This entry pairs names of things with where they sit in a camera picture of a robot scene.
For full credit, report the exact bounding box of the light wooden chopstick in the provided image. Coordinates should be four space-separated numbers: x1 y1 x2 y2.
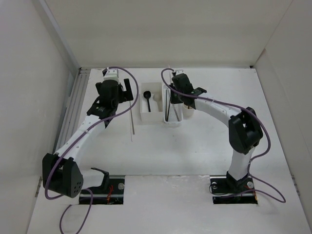
130 109 133 142

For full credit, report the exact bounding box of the black chopstick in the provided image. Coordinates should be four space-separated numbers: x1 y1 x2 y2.
166 102 171 122
165 89 168 121

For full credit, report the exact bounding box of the silver metal chopstick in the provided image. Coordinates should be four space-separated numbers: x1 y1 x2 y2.
129 101 135 135

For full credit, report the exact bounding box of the beige plastic spoon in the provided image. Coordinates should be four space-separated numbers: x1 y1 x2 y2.
153 93 162 112

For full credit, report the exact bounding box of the black plastic spoon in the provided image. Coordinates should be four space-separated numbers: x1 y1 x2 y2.
143 91 151 112

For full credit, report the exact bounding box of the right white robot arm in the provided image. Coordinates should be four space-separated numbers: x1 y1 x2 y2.
170 72 263 195

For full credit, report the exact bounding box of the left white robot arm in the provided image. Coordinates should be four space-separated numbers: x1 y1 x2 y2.
42 77 138 200

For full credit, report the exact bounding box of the white perforated tray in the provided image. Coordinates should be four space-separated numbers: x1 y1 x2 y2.
162 84 183 127

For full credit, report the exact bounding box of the white paper cup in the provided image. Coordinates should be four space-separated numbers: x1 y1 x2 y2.
182 104 195 119

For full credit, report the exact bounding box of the white square box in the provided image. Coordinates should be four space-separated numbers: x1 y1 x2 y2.
140 82 163 123

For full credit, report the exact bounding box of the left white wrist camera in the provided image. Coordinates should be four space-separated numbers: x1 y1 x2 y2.
102 68 119 82

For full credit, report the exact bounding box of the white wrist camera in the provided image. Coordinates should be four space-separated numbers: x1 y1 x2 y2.
172 69 184 76
102 68 119 82

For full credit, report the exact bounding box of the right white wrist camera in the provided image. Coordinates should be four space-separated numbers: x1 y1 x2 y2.
172 69 184 76

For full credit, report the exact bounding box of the aluminium rail frame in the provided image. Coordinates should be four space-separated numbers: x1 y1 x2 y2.
52 68 91 153

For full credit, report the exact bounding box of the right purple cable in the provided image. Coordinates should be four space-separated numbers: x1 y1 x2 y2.
160 68 286 204

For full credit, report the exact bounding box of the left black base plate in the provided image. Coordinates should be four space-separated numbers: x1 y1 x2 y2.
78 171 125 205

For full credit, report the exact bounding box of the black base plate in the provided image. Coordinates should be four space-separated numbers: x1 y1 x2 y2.
78 171 125 205
209 175 258 205

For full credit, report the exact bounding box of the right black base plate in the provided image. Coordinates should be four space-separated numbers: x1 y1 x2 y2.
209 175 258 205

